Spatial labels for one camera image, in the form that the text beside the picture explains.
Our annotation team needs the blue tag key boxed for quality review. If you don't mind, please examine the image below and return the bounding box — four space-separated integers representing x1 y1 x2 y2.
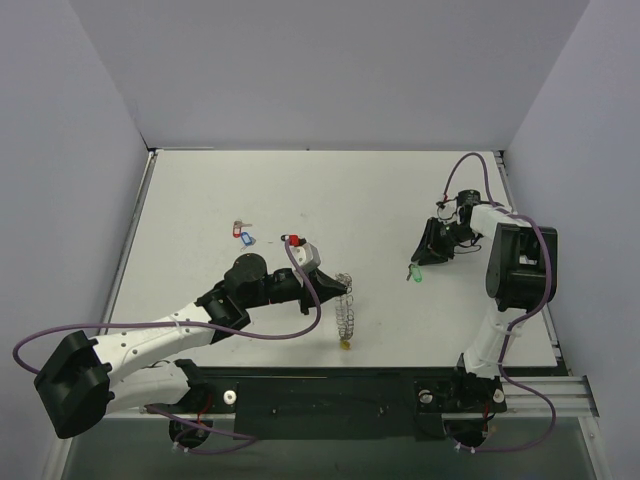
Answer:
240 231 256 251

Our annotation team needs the green tag key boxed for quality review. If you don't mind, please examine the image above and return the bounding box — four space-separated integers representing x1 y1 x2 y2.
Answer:
406 263 423 283

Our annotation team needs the aluminium frame rail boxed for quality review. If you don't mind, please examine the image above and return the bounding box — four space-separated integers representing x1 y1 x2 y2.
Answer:
62 374 599 421

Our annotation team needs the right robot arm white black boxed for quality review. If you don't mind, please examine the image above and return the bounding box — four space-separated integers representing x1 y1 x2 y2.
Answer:
408 189 559 409

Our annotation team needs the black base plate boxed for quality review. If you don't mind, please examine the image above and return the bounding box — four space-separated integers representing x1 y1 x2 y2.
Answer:
152 360 507 441

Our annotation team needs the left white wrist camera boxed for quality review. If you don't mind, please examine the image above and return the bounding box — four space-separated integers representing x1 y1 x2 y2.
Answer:
281 234 321 274

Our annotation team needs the round metal keyring disc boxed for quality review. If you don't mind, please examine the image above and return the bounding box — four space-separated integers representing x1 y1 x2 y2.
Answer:
335 273 355 342

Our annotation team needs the red tag key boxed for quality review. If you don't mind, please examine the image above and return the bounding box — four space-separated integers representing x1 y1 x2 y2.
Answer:
232 219 251 238

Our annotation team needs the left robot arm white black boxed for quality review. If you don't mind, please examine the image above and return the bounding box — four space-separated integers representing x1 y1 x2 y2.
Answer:
34 247 348 439

